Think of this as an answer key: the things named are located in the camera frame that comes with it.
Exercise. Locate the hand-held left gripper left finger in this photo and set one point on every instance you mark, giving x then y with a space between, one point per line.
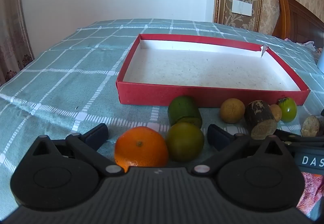
97 135

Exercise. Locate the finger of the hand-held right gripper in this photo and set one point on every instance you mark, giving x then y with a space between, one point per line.
293 136

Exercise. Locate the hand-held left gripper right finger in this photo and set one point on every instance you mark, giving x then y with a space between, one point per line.
218 136

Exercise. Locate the grey sugarcane piece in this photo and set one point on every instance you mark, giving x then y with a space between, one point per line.
310 126

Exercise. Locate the small tan fruit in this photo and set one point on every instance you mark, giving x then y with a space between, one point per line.
276 112

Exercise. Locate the round tan fruit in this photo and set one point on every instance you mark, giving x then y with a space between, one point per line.
232 110

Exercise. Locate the round yellow-green fruit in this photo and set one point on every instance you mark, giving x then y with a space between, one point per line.
184 141

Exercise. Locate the dark sugarcane piece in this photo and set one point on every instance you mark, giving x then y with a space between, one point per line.
259 117

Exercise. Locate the dark green oval fruit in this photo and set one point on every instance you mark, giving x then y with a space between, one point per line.
182 110

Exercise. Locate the orange mandarin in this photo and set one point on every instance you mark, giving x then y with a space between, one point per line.
140 148

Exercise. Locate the red cardboard box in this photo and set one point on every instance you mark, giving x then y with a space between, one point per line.
164 95

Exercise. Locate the red patterned cloth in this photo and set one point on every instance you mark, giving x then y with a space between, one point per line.
312 188

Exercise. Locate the white electric kettle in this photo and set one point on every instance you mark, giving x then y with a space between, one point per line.
321 62

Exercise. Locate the pink cloth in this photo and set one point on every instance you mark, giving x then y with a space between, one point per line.
310 44

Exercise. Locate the white wall switch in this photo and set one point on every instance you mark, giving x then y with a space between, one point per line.
241 7

